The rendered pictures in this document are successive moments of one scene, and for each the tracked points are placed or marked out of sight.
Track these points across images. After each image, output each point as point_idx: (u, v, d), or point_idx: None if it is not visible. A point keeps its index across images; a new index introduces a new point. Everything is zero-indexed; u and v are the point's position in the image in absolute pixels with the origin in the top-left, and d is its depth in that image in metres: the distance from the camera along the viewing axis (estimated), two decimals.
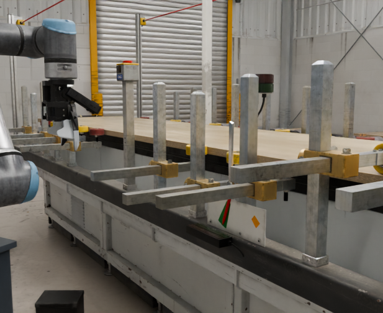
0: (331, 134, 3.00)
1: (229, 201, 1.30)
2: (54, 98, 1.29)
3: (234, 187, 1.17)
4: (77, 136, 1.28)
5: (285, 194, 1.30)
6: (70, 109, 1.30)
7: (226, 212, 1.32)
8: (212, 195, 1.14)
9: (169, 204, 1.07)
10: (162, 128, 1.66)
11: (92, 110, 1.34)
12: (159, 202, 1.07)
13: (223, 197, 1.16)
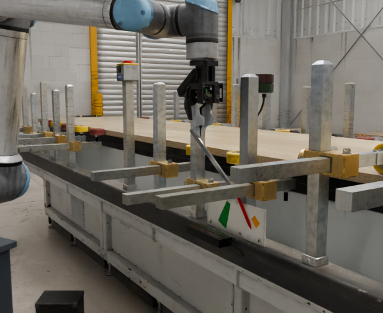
0: (331, 134, 3.00)
1: (240, 200, 1.26)
2: None
3: (234, 187, 1.17)
4: (205, 124, 1.33)
5: (285, 194, 1.30)
6: None
7: (244, 213, 1.25)
8: (212, 195, 1.14)
9: (169, 204, 1.07)
10: (162, 128, 1.66)
11: None
12: (159, 202, 1.07)
13: (223, 197, 1.16)
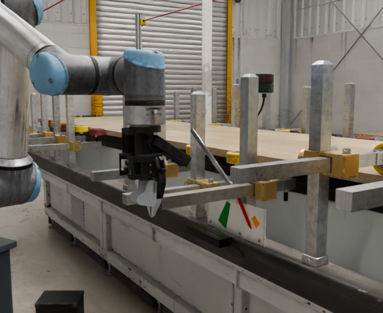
0: (331, 134, 3.00)
1: (240, 200, 1.26)
2: (139, 150, 1.01)
3: (234, 187, 1.17)
4: (159, 204, 1.05)
5: (285, 194, 1.30)
6: (158, 164, 1.02)
7: (244, 213, 1.25)
8: (212, 195, 1.14)
9: (169, 204, 1.07)
10: (162, 128, 1.66)
11: (182, 162, 1.07)
12: None
13: (223, 197, 1.16)
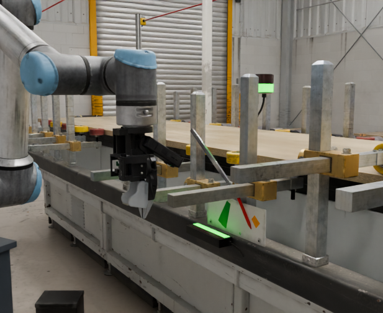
0: (331, 134, 3.00)
1: (240, 200, 1.26)
2: (130, 151, 1.00)
3: (244, 186, 1.19)
4: (151, 205, 1.03)
5: (292, 193, 1.31)
6: (149, 164, 1.01)
7: (244, 213, 1.25)
8: (223, 194, 1.16)
9: (180, 202, 1.09)
10: (162, 128, 1.66)
11: (174, 163, 1.05)
12: (171, 200, 1.08)
13: (233, 196, 1.18)
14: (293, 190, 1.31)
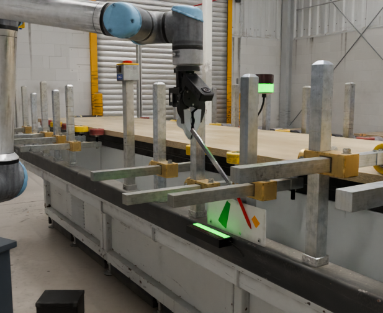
0: (331, 134, 3.00)
1: (240, 200, 1.26)
2: (177, 84, 1.35)
3: (244, 186, 1.19)
4: (184, 128, 1.33)
5: (292, 193, 1.31)
6: (180, 95, 1.32)
7: (244, 213, 1.25)
8: (223, 194, 1.16)
9: (180, 202, 1.09)
10: (162, 128, 1.66)
11: (196, 97, 1.27)
12: (171, 200, 1.08)
13: (233, 196, 1.18)
14: (293, 190, 1.31)
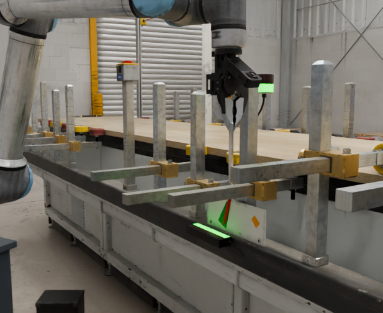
0: (331, 134, 3.00)
1: (229, 202, 1.30)
2: (216, 70, 1.20)
3: (244, 186, 1.19)
4: (225, 119, 1.17)
5: (292, 193, 1.31)
6: (221, 82, 1.16)
7: (226, 212, 1.31)
8: (223, 194, 1.16)
9: (180, 202, 1.09)
10: (162, 128, 1.66)
11: (241, 82, 1.11)
12: (171, 200, 1.08)
13: (233, 196, 1.18)
14: (293, 190, 1.31)
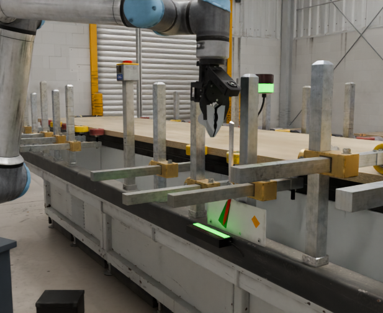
0: (331, 134, 3.00)
1: (229, 202, 1.30)
2: (200, 78, 1.27)
3: (244, 186, 1.19)
4: (207, 125, 1.24)
5: (292, 193, 1.31)
6: (203, 90, 1.23)
7: (226, 212, 1.32)
8: (223, 194, 1.16)
9: (180, 202, 1.09)
10: (162, 128, 1.66)
11: (221, 91, 1.18)
12: (171, 200, 1.08)
13: (233, 196, 1.18)
14: (293, 190, 1.31)
